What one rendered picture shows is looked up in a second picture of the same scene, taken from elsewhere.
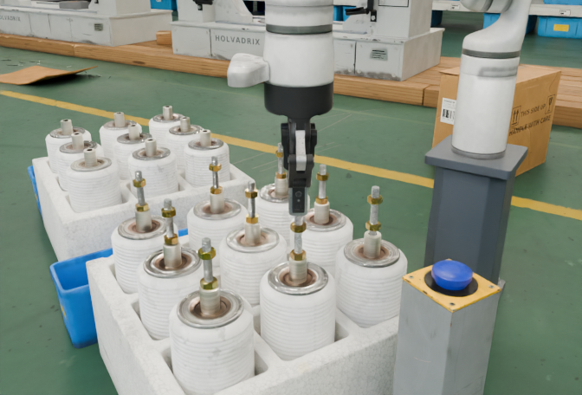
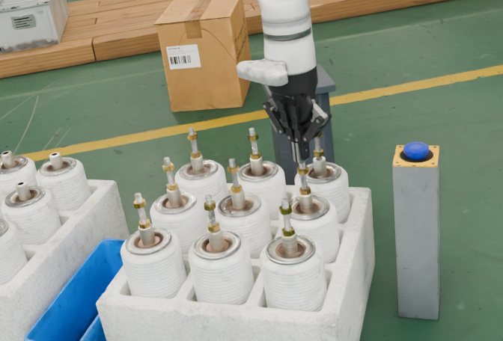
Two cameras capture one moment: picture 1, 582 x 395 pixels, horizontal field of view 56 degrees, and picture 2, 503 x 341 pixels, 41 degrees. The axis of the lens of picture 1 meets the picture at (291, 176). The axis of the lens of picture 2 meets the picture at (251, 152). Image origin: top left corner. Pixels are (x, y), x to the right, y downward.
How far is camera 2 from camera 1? 0.69 m
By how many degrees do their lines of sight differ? 35
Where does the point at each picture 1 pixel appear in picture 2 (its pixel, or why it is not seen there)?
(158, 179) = (50, 216)
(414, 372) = (413, 220)
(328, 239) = (278, 180)
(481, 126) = not seen: hidden behind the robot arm
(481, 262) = (328, 158)
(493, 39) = not seen: outside the picture
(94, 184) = (10, 246)
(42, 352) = not seen: outside the picture
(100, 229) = (34, 286)
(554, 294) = (360, 163)
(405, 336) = (402, 200)
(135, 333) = (224, 309)
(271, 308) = (310, 234)
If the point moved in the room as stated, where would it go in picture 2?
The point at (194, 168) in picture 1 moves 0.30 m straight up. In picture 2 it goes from (63, 193) to (22, 51)
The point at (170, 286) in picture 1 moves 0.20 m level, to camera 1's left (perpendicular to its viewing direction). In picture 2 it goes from (239, 258) to (129, 327)
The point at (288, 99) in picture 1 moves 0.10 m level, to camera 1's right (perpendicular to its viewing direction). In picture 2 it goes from (304, 81) to (349, 60)
